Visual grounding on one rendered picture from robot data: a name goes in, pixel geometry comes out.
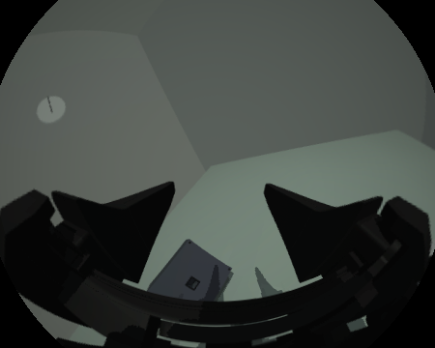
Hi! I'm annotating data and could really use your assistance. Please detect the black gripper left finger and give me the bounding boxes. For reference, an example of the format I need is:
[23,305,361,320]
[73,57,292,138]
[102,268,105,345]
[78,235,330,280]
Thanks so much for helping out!
[52,181,175,283]

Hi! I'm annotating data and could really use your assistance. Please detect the dark grey sloped panel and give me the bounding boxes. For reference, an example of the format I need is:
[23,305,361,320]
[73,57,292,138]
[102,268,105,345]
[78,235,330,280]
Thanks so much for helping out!
[147,239,233,302]

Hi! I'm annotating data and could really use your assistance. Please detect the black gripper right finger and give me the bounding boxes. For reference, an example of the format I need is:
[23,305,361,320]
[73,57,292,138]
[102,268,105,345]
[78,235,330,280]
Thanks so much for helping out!
[264,183,383,282]

